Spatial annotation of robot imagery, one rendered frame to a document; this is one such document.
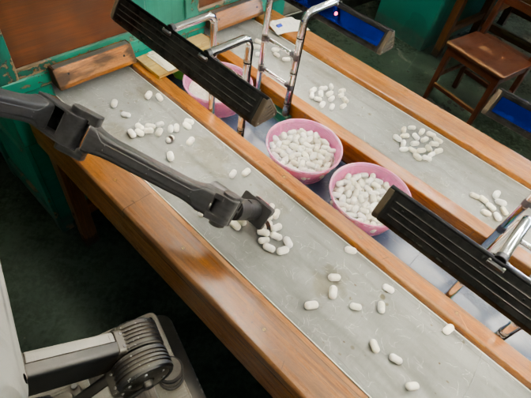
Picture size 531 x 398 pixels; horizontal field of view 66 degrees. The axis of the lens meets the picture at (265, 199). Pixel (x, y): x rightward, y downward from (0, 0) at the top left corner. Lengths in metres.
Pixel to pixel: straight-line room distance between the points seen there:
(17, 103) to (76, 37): 0.68
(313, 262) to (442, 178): 0.61
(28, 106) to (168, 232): 0.45
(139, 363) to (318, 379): 0.39
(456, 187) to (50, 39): 1.42
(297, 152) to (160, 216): 0.54
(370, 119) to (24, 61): 1.21
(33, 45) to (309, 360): 1.24
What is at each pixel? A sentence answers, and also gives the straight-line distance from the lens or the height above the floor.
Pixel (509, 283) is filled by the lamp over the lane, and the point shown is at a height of 1.10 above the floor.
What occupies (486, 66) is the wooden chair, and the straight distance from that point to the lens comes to 2.95.
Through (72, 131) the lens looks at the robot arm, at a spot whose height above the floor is 1.06.
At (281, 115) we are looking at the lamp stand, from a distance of 1.60.
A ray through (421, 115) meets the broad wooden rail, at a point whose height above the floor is 0.76.
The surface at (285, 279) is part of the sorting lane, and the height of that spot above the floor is 0.74.
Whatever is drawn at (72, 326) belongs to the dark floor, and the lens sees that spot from 1.92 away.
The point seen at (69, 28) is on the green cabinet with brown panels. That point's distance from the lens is 1.59.
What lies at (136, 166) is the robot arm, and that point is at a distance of 0.97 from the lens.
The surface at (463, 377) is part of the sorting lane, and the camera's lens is 1.18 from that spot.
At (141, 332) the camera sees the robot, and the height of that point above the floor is 0.79.
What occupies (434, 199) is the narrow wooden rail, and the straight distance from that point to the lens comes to 1.42.
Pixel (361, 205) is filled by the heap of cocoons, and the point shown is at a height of 0.73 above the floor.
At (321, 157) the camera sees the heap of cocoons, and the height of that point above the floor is 0.74.
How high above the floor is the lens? 1.71
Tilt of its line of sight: 50 degrees down
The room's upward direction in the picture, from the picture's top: 11 degrees clockwise
